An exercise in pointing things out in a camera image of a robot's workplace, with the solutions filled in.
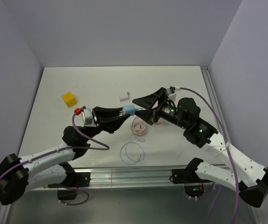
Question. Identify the aluminium front rail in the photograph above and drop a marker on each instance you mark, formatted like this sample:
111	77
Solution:
108	178

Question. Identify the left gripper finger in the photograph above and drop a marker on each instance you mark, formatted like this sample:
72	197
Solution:
112	124
107	113

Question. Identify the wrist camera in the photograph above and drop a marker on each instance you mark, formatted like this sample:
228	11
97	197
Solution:
86	114
172	92

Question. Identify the yellow cube socket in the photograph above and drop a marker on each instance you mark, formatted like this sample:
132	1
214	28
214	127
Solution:
69	99

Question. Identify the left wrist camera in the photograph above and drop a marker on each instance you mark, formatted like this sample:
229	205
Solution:
86	114

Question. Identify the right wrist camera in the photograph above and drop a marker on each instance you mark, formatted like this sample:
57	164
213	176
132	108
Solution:
172	92

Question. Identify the aluminium side rail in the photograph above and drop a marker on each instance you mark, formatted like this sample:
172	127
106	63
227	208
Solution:
213	97

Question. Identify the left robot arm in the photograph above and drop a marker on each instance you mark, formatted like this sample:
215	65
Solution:
19	175

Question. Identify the white charger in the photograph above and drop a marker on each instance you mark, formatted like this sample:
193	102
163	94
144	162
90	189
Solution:
123	96

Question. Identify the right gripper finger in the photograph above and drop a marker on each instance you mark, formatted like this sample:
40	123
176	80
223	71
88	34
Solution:
148	116
148	102

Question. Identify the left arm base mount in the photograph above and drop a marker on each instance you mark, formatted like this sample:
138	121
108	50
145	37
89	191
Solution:
72	187

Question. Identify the blue charger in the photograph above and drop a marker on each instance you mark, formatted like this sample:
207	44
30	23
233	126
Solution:
127	110

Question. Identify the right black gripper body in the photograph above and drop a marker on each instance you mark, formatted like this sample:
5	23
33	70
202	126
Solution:
168	112

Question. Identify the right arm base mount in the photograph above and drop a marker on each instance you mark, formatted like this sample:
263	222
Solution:
193	185

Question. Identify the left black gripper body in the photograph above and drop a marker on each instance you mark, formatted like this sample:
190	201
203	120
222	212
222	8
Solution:
92	131

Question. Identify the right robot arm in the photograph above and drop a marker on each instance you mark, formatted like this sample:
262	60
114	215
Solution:
244	176

